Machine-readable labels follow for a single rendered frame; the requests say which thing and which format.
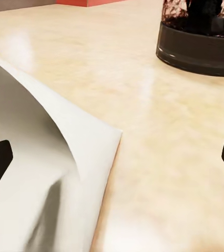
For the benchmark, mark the electric kettle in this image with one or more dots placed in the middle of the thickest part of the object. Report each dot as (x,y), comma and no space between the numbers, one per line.
(191,36)

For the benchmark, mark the paper coffee filter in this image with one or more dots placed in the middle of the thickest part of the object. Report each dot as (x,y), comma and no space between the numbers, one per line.
(51,193)

